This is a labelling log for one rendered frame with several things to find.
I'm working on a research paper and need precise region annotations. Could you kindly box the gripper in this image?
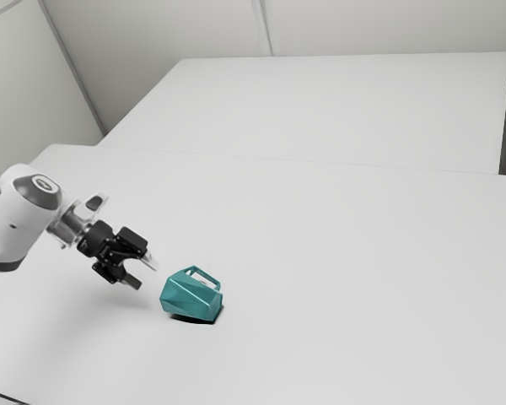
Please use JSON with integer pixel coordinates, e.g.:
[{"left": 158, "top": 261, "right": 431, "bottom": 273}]
[{"left": 76, "top": 219, "right": 160, "bottom": 291}]

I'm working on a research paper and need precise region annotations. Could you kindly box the teal faceted mug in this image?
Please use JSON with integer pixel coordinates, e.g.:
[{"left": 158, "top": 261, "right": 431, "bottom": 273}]
[{"left": 159, "top": 265, "right": 224, "bottom": 325}]

